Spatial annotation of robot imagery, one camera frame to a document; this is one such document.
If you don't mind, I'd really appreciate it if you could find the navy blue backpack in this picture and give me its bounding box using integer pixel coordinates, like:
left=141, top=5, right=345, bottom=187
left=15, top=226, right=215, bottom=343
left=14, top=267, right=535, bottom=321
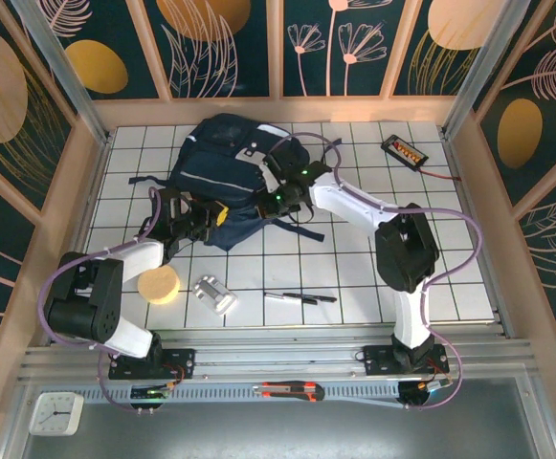
left=128, top=113, right=344, bottom=252

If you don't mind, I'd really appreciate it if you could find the silver black pen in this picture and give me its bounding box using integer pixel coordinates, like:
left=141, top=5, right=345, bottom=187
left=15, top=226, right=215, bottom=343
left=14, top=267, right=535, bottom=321
left=263, top=291, right=318, bottom=306

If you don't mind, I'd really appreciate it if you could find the round yellow sponge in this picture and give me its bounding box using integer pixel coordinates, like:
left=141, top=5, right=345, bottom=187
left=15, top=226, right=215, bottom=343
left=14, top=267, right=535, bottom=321
left=137, top=266, right=182, bottom=306

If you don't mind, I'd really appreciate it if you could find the silver metal clip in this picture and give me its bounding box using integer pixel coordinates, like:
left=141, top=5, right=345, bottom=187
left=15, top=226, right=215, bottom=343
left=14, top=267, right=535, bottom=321
left=191, top=274, right=239, bottom=316

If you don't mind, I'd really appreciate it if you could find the black charger board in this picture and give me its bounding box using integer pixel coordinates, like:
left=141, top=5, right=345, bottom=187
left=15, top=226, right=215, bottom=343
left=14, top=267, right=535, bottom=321
left=381, top=134, right=430, bottom=164

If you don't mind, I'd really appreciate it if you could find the black controller board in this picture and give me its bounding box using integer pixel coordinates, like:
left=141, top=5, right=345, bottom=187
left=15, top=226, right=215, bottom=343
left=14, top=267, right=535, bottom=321
left=130, top=384, right=173, bottom=403
left=398, top=380, right=454, bottom=408

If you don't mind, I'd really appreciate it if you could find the orange black utility knife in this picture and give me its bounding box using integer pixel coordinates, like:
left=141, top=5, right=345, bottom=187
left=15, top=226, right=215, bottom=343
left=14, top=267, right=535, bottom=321
left=252, top=381, right=326, bottom=403

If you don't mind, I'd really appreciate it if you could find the white square clock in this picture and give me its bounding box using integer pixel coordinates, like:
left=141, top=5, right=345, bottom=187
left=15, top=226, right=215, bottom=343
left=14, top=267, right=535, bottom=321
left=29, top=391, right=85, bottom=437

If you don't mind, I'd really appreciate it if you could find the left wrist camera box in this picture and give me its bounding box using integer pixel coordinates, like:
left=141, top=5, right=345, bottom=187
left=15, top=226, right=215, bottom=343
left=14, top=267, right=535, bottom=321
left=167, top=193, right=192, bottom=219

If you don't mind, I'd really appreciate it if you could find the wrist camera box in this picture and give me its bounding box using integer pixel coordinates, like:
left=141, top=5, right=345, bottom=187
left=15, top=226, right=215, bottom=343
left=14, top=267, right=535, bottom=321
left=259, top=164, right=279, bottom=193
left=167, top=193, right=192, bottom=219

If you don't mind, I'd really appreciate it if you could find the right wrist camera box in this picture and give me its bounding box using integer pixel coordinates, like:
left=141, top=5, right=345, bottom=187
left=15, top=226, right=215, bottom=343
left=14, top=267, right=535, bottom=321
left=259, top=164, right=279, bottom=193

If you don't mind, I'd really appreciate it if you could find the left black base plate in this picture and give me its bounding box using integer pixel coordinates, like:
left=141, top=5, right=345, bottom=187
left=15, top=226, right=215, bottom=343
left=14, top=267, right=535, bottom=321
left=108, top=347, right=196, bottom=382

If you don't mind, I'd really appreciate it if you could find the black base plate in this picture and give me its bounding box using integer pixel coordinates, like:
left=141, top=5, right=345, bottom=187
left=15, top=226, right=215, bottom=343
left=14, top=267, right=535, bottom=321
left=108, top=347, right=196, bottom=382
left=363, top=343, right=450, bottom=378

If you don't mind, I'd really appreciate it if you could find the red cable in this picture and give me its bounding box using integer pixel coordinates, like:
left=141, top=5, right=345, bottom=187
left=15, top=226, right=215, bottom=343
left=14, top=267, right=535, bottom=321
left=420, top=166, right=463, bottom=182

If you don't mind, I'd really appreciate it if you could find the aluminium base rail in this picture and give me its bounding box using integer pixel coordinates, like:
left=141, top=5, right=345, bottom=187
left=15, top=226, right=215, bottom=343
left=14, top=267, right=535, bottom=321
left=18, top=327, right=537, bottom=383

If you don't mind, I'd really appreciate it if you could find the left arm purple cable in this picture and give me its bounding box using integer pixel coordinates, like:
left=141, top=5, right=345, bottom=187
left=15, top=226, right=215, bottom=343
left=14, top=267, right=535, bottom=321
left=37, top=186, right=178, bottom=413

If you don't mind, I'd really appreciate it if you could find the grey slotted cable duct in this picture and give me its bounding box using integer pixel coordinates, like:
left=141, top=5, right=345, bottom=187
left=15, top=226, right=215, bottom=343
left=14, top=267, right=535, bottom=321
left=74, top=382, right=403, bottom=405

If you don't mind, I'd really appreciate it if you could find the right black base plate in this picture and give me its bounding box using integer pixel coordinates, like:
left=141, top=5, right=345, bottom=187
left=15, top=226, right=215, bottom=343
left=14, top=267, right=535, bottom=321
left=363, top=343, right=450, bottom=378

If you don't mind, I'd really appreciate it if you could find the aluminium frame post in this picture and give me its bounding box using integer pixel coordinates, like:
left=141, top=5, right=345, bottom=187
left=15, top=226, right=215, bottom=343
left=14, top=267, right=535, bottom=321
left=11, top=0, right=111, bottom=144
left=442, top=0, right=532, bottom=140

